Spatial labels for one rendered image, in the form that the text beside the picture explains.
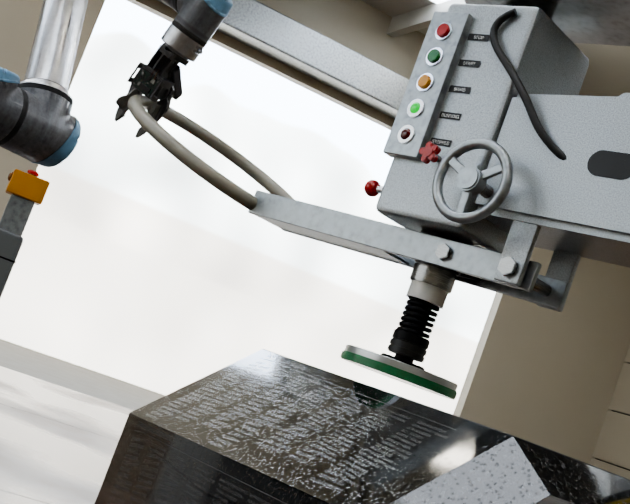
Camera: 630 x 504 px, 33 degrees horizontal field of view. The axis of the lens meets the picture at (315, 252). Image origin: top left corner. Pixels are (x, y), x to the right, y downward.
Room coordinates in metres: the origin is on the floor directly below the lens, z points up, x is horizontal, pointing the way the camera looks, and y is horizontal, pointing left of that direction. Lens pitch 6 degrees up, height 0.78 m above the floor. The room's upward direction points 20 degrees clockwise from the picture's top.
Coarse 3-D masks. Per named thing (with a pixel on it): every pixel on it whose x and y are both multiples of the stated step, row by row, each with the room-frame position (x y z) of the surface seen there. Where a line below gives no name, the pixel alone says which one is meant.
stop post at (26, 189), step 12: (12, 180) 3.51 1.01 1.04; (24, 180) 3.52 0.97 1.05; (36, 180) 3.53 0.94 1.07; (12, 192) 3.52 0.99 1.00; (24, 192) 3.52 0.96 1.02; (36, 192) 3.53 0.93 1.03; (12, 204) 3.54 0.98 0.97; (24, 204) 3.55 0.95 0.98; (36, 204) 3.63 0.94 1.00; (12, 216) 3.54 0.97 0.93; (24, 216) 3.55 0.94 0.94; (12, 228) 3.55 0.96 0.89; (24, 228) 3.56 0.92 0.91
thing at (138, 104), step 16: (144, 96) 2.39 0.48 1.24; (144, 112) 2.22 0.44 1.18; (176, 112) 2.52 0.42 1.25; (144, 128) 2.21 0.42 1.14; (160, 128) 2.18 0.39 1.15; (192, 128) 2.56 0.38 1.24; (160, 144) 2.18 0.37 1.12; (176, 144) 2.16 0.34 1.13; (208, 144) 2.59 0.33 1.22; (224, 144) 2.60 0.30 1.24; (192, 160) 2.16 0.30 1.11; (240, 160) 2.60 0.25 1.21; (208, 176) 2.16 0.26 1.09; (224, 176) 2.17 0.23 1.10; (256, 176) 2.59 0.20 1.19; (224, 192) 2.17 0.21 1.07; (240, 192) 2.18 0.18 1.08; (272, 192) 2.57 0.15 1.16
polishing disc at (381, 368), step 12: (348, 360) 1.91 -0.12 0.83; (360, 360) 1.87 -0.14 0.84; (372, 360) 1.86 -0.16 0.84; (384, 372) 1.85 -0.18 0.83; (396, 372) 1.84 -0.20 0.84; (408, 372) 1.84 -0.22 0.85; (408, 384) 2.03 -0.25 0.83; (420, 384) 1.84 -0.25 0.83; (432, 384) 1.85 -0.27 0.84; (444, 396) 1.93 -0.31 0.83
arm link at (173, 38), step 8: (168, 32) 2.34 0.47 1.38; (176, 32) 2.32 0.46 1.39; (168, 40) 2.33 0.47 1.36; (176, 40) 2.33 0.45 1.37; (184, 40) 2.33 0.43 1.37; (192, 40) 2.33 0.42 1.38; (168, 48) 2.35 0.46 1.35; (176, 48) 2.33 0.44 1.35; (184, 48) 2.33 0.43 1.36; (192, 48) 2.34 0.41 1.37; (200, 48) 2.36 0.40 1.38; (184, 56) 2.34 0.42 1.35; (192, 56) 2.35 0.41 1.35
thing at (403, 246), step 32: (256, 192) 2.21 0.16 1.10; (288, 224) 2.16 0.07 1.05; (320, 224) 2.07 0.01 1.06; (352, 224) 2.02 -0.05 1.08; (384, 224) 1.97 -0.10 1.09; (384, 256) 2.06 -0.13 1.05; (416, 256) 1.91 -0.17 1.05; (448, 256) 1.86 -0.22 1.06; (480, 256) 1.82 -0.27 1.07; (512, 288) 1.89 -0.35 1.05; (544, 288) 1.82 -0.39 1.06
